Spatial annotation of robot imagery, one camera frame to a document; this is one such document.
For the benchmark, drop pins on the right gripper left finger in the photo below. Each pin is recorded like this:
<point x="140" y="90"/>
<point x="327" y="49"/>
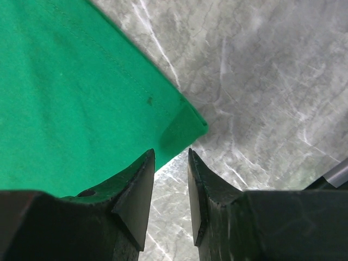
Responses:
<point x="105" y="222"/>

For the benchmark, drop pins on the green t shirt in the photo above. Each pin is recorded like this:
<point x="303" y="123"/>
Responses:
<point x="79" y="101"/>

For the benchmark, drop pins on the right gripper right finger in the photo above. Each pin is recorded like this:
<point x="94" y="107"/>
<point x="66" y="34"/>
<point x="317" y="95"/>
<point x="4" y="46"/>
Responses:
<point x="229" y="224"/>

